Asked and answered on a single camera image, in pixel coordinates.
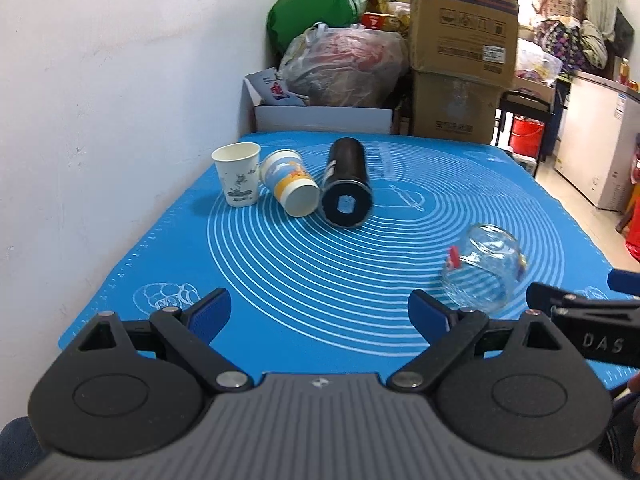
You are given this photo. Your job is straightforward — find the white chest freezer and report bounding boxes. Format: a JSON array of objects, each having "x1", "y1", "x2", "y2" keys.
[{"x1": 552, "y1": 69, "x2": 640, "y2": 212}]

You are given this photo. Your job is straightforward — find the floral fabric bag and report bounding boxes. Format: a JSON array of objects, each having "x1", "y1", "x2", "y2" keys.
[{"x1": 536, "y1": 0, "x2": 587, "y2": 22}]

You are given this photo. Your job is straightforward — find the person's leg in jeans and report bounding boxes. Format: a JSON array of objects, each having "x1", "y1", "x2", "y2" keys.
[{"x1": 0, "y1": 416, "x2": 48, "y2": 480}]

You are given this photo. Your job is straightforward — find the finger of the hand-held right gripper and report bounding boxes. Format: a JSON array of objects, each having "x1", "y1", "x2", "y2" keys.
[
  {"x1": 607, "y1": 269, "x2": 640, "y2": 292},
  {"x1": 527, "y1": 282, "x2": 569, "y2": 318}
]

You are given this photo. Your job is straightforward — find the white paper cup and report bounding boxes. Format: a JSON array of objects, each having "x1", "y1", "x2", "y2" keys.
[{"x1": 211, "y1": 142, "x2": 262, "y2": 209}]

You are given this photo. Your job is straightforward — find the red plastic object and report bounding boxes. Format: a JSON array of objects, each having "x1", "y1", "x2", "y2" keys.
[{"x1": 624, "y1": 209, "x2": 640, "y2": 264}]

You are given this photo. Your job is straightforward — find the dark patterned bag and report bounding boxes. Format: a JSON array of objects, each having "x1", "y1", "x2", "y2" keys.
[{"x1": 537, "y1": 17, "x2": 587, "y2": 70}]

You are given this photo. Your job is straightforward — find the white plastic bag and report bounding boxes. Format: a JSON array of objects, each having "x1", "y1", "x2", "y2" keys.
[{"x1": 516, "y1": 39, "x2": 564, "y2": 87}]

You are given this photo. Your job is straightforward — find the red bucket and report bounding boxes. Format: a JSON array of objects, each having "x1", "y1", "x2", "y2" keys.
[{"x1": 509, "y1": 115, "x2": 545, "y2": 159}]

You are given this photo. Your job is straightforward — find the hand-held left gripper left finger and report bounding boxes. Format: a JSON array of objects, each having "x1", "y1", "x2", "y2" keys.
[{"x1": 64, "y1": 288, "x2": 252, "y2": 394}]

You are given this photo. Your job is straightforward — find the blue silicone mat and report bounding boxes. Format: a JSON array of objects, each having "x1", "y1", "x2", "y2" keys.
[{"x1": 57, "y1": 132, "x2": 640, "y2": 392}]

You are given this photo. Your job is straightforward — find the clear glass cup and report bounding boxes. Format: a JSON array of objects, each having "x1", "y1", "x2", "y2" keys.
[{"x1": 441, "y1": 223, "x2": 526, "y2": 311}]

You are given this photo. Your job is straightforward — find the black stool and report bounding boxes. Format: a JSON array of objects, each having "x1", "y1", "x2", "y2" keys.
[{"x1": 492, "y1": 89, "x2": 557, "y2": 177}]

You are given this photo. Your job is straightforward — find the clear plastic bag red contents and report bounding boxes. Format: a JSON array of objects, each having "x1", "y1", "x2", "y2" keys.
[{"x1": 277, "y1": 22, "x2": 409, "y2": 109}]

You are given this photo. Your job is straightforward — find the large cardboard box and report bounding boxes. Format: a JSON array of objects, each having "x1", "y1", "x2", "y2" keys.
[{"x1": 409, "y1": 0, "x2": 521, "y2": 89}]

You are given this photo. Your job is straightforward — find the white open box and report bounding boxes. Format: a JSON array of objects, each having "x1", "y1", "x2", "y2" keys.
[{"x1": 243, "y1": 67, "x2": 394, "y2": 136}]

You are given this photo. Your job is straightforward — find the green bag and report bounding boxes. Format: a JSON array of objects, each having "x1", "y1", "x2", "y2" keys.
[{"x1": 266, "y1": 0, "x2": 362, "y2": 57}]

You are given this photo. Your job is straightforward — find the striped bag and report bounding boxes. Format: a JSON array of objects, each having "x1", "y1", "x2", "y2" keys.
[{"x1": 580, "y1": 20, "x2": 609, "y2": 67}]

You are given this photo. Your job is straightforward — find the blue yellow paper cup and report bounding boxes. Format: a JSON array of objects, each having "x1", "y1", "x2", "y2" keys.
[{"x1": 259, "y1": 149, "x2": 321, "y2": 219}]

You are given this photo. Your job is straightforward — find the plain cardboard box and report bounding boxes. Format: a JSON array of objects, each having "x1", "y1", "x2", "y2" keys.
[{"x1": 412, "y1": 70, "x2": 505, "y2": 145}]

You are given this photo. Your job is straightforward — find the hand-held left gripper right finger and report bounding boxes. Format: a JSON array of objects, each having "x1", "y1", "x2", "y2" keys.
[{"x1": 387, "y1": 289, "x2": 578, "y2": 393}]

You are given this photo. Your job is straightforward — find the black thermos cup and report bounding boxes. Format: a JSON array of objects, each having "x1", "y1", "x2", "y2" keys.
[{"x1": 319, "y1": 136, "x2": 374, "y2": 230}]

